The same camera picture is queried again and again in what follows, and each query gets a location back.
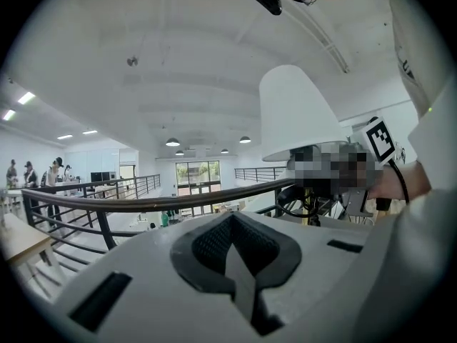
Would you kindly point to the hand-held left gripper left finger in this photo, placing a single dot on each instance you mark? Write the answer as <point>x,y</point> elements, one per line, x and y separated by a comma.
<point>205,252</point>

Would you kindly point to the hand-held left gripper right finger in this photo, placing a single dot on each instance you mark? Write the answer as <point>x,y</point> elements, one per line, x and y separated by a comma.
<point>271,254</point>

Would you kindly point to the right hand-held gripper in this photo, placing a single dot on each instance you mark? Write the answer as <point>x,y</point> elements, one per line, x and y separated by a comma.
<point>382,139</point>

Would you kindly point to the white shade lamp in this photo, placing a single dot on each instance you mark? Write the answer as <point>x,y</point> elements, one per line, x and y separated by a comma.
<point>294,116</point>

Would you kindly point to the person's right forearm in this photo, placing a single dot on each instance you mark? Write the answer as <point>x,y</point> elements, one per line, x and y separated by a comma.
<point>407,181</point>

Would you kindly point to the person's white shirt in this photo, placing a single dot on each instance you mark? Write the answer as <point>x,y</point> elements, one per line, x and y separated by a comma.
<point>417,41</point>

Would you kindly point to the dark metal railing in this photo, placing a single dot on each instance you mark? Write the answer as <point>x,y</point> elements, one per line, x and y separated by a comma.
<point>107,206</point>

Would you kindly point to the ceiling light panel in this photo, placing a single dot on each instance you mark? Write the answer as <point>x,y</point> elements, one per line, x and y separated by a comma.
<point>90,132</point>
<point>65,136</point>
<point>9,114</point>
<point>26,98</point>

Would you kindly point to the wooden table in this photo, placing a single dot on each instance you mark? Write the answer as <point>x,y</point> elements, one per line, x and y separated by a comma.
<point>19,239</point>

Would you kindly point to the ceiling fan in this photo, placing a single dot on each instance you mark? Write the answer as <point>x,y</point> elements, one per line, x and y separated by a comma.
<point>132,61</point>

